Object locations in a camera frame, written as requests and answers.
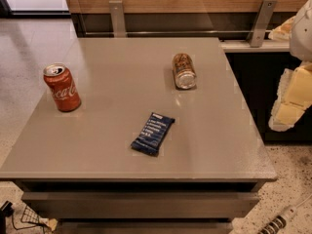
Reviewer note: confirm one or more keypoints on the left metal bracket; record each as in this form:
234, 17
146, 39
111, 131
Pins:
117, 18

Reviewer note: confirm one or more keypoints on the upper grey drawer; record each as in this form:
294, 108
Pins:
141, 204

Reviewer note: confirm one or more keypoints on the right metal bracket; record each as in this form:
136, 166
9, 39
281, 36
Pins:
263, 17

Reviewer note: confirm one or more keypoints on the horizontal metal rail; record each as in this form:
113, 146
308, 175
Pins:
213, 33

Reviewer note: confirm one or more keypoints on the lower grey drawer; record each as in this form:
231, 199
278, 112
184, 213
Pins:
149, 227

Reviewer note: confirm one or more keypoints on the red Coca-Cola can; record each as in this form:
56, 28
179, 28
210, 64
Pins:
62, 86

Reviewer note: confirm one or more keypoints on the white power strip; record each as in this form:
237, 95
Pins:
280, 221

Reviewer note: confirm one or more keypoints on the metal bracket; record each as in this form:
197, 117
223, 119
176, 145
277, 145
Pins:
117, 18
263, 17

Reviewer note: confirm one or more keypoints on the black wire basket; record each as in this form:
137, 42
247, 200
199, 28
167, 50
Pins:
24, 217

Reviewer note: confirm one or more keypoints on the grey drawer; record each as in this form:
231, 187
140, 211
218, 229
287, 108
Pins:
141, 204
149, 227

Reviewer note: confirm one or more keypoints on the blue snack bar wrapper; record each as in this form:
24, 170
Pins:
152, 134

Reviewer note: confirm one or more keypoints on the black object at floor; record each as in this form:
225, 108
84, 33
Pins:
6, 210

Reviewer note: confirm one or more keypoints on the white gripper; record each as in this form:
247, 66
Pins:
302, 33

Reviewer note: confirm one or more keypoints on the orange soda can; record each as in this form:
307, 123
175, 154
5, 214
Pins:
183, 70

